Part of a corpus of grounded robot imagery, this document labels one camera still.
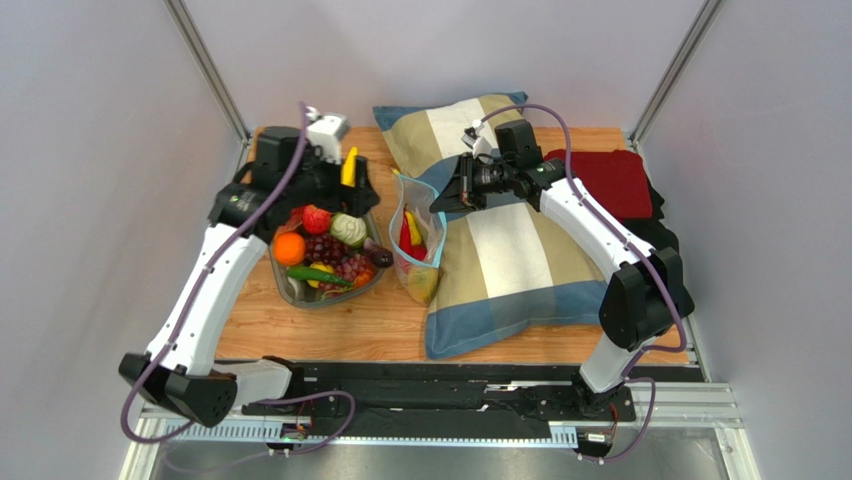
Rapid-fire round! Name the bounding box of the green white cabbage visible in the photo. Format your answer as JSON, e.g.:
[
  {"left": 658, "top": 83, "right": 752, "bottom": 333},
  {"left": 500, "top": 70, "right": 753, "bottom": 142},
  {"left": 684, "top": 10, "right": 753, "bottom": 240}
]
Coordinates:
[{"left": 329, "top": 213, "right": 368, "bottom": 248}]

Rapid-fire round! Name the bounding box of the grey fruit bowl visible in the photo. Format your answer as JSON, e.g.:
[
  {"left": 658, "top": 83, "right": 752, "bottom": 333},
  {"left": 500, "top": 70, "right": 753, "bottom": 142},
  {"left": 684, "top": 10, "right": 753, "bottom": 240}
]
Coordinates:
[{"left": 270, "top": 207, "right": 385, "bottom": 308}]

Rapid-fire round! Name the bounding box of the red folded cloth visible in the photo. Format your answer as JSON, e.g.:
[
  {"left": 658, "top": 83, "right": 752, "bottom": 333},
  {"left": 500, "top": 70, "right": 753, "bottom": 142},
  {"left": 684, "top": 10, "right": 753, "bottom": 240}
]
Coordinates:
[{"left": 571, "top": 150, "right": 654, "bottom": 220}]

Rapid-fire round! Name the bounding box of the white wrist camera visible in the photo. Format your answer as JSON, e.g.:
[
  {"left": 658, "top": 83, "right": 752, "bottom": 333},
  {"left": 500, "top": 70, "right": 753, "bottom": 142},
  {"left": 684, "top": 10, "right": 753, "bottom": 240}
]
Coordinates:
[
  {"left": 462, "top": 120, "right": 495, "bottom": 164},
  {"left": 307, "top": 107, "right": 351, "bottom": 165}
]

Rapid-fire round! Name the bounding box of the orange fruit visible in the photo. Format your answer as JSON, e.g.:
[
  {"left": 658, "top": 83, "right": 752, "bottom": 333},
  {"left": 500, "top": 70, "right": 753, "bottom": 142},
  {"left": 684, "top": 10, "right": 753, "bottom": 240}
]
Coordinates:
[{"left": 273, "top": 231, "right": 306, "bottom": 267}]

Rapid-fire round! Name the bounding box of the checkered blue beige pillow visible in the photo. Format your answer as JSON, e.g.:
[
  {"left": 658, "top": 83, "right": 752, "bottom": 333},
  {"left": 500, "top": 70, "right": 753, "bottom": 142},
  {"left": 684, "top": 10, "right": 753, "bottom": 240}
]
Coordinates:
[{"left": 373, "top": 92, "right": 606, "bottom": 363}]

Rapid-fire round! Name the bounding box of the clear zip top bag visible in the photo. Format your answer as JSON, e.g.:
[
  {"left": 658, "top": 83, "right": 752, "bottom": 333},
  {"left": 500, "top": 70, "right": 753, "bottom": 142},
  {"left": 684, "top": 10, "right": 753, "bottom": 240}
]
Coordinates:
[{"left": 388, "top": 169, "right": 447, "bottom": 305}]

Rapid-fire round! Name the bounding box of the green chili pepper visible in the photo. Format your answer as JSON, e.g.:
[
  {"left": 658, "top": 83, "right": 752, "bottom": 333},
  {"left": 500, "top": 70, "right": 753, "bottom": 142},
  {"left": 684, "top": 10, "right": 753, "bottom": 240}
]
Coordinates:
[{"left": 286, "top": 266, "right": 353, "bottom": 287}]

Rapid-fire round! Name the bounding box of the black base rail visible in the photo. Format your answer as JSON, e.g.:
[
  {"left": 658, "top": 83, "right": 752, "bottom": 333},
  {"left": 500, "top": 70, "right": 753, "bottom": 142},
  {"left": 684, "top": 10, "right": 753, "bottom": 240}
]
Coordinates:
[{"left": 240, "top": 359, "right": 640, "bottom": 444}]

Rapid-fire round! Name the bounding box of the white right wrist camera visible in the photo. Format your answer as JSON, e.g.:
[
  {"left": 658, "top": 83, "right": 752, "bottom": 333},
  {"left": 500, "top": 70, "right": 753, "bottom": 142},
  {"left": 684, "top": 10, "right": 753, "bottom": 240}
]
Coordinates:
[{"left": 462, "top": 120, "right": 495, "bottom": 164}]

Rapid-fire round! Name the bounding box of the yellow orange mango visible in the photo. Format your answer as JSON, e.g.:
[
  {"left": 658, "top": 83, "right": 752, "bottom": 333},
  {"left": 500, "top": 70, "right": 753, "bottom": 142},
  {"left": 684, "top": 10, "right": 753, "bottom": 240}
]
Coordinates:
[{"left": 403, "top": 265, "right": 440, "bottom": 305}]

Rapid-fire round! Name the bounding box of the black cap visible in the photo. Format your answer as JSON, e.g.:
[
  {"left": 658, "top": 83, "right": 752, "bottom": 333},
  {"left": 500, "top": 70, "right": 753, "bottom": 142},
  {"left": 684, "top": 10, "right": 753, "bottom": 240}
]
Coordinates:
[{"left": 622, "top": 188, "right": 680, "bottom": 252}]

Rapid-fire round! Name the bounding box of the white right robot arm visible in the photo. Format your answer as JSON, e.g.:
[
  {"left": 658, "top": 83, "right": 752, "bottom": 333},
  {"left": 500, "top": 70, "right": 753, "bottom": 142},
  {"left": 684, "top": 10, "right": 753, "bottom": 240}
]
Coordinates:
[{"left": 430, "top": 120, "right": 690, "bottom": 395}]

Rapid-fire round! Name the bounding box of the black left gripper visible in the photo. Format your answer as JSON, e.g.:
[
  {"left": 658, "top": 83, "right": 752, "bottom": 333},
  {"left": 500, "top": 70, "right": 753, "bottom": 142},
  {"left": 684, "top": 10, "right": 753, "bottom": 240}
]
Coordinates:
[{"left": 283, "top": 144, "right": 379, "bottom": 219}]

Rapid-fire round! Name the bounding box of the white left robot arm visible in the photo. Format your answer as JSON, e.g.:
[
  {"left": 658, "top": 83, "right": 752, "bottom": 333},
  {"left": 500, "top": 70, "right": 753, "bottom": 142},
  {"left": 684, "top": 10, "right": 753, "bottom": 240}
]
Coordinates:
[{"left": 118, "top": 127, "right": 380, "bottom": 427}]

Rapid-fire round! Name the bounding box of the yellow pear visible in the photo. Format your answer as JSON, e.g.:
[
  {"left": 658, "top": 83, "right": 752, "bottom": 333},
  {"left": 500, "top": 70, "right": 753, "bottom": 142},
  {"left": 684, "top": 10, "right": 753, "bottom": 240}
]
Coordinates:
[{"left": 405, "top": 210, "right": 423, "bottom": 247}]

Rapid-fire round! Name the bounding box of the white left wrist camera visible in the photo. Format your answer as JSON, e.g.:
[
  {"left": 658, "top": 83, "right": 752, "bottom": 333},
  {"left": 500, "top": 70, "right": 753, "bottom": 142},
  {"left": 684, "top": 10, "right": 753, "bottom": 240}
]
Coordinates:
[{"left": 307, "top": 107, "right": 351, "bottom": 165}]

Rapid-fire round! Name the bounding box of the yellow banana bunch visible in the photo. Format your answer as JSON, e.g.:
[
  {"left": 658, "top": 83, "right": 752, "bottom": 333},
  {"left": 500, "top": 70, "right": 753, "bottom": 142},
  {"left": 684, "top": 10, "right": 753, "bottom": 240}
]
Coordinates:
[{"left": 341, "top": 147, "right": 359, "bottom": 188}]

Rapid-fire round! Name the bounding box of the small yellow lemon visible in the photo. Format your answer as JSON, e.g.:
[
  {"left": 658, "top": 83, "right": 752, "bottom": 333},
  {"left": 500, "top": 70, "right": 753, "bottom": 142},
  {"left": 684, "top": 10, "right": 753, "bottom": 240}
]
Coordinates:
[{"left": 307, "top": 262, "right": 335, "bottom": 289}]

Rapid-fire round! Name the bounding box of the red apple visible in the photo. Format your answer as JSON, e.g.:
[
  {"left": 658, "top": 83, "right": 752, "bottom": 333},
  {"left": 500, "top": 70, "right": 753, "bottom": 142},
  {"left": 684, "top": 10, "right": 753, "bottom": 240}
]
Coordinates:
[{"left": 407, "top": 244, "right": 428, "bottom": 262}]

